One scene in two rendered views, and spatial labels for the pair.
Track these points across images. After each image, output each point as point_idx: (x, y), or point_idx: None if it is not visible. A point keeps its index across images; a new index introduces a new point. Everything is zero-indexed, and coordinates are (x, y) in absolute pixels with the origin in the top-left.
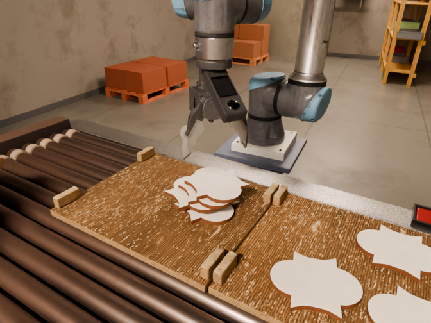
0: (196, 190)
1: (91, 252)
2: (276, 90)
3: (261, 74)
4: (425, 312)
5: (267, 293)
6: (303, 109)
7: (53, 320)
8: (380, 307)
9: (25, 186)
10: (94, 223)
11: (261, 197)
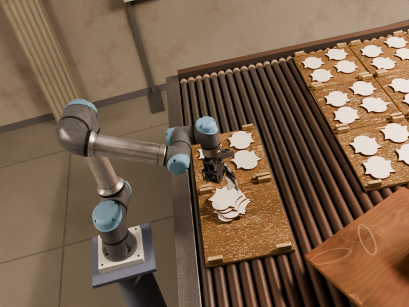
0: (237, 198)
1: (293, 218)
2: (121, 204)
3: (104, 215)
4: (235, 140)
5: (260, 166)
6: (130, 193)
7: (319, 203)
8: (242, 146)
9: (294, 291)
10: (283, 226)
11: (209, 195)
